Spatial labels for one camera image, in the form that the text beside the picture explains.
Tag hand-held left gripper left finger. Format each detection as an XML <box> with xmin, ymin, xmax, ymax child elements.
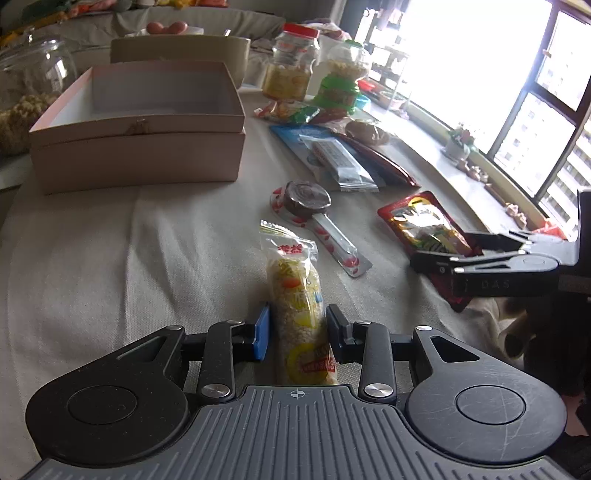
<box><xmin>115</xmin><ymin>302</ymin><xmax>271</xmax><ymax>404</ymax></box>

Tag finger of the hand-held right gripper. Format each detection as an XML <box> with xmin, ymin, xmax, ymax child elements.
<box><xmin>409</xmin><ymin>250</ymin><xmax>563</xmax><ymax>298</ymax></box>
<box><xmin>464</xmin><ymin>229</ymin><xmax>575</xmax><ymax>256</ymax></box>

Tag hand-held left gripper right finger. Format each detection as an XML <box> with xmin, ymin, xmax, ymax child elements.
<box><xmin>326</xmin><ymin>303</ymin><xmax>482</xmax><ymax>404</ymax></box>

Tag yellow puffed rice packet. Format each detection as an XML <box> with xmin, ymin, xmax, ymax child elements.
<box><xmin>259</xmin><ymin>220</ymin><xmax>339</xmax><ymax>387</ymax></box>

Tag red glossy snack packet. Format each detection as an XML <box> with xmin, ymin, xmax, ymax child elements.
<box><xmin>377</xmin><ymin>191</ymin><xmax>484</xmax><ymax>313</ymax></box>

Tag blue snack packet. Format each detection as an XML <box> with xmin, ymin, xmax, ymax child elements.
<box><xmin>270</xmin><ymin>123</ymin><xmax>386</xmax><ymax>191</ymax></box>

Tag pink box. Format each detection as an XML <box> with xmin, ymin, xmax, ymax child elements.
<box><xmin>28</xmin><ymin>60</ymin><xmax>247</xmax><ymax>195</ymax></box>

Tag small pink figurine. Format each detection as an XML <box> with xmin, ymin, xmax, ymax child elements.
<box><xmin>505</xmin><ymin>203</ymin><xmax>528</xmax><ymax>228</ymax></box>

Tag potted figurine ornament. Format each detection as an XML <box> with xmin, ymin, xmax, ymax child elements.
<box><xmin>444</xmin><ymin>126</ymin><xmax>477</xmax><ymax>163</ymax></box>

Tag dark red long packet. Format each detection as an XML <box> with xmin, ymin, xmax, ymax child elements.
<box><xmin>336</xmin><ymin>132</ymin><xmax>421</xmax><ymax>188</ymax></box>

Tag chocolate lollipop packet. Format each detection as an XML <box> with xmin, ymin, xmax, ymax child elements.
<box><xmin>270</xmin><ymin>180</ymin><xmax>373</xmax><ymax>278</ymax></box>

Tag wrapped brown bun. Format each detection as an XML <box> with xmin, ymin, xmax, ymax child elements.
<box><xmin>345</xmin><ymin>119</ymin><xmax>394</xmax><ymax>145</ymax></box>

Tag white snack bar packet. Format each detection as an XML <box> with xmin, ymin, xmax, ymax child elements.
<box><xmin>300</xmin><ymin>134</ymin><xmax>380</xmax><ymax>193</ymax></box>

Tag green candy dispenser jar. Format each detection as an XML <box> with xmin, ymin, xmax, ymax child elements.
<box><xmin>313</xmin><ymin>39</ymin><xmax>373</xmax><ymax>116</ymax></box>

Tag small red green packet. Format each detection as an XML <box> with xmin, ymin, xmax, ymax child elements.
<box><xmin>252</xmin><ymin>100</ymin><xmax>320</xmax><ymax>125</ymax></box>

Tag red-lidded plastic jar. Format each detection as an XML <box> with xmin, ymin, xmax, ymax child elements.
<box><xmin>262</xmin><ymin>23</ymin><xmax>321</xmax><ymax>103</ymax></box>

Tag beige rectangular box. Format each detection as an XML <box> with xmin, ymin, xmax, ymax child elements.
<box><xmin>110</xmin><ymin>35</ymin><xmax>253</xmax><ymax>89</ymax></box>

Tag pack of pinkish buns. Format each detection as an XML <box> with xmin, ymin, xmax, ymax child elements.
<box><xmin>124</xmin><ymin>20</ymin><xmax>205</xmax><ymax>38</ymax></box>

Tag large glass jar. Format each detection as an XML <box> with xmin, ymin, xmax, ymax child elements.
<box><xmin>0</xmin><ymin>39</ymin><xmax>78</xmax><ymax>156</ymax></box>

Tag grey sofa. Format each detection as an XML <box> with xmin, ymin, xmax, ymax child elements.
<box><xmin>0</xmin><ymin>7</ymin><xmax>288</xmax><ymax>75</ymax></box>

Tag dark window frame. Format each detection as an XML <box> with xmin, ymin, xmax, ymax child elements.
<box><xmin>484</xmin><ymin>0</ymin><xmax>591</xmax><ymax>232</ymax></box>

